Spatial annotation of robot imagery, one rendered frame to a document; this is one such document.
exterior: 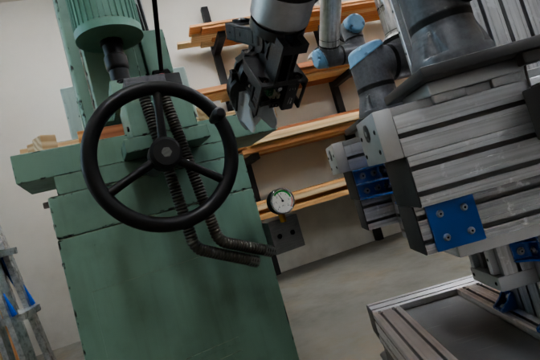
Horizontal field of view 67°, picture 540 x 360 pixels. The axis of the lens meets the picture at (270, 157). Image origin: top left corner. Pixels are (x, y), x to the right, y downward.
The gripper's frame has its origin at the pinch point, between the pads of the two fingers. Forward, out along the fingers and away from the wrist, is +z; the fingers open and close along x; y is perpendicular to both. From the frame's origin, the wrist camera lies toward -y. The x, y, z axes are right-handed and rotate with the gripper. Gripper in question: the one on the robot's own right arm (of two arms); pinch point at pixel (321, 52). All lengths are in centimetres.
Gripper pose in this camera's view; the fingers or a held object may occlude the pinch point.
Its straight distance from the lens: 195.5
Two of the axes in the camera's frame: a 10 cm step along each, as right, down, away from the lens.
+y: 3.9, 9.2, -0.5
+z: -2.3, 1.5, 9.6
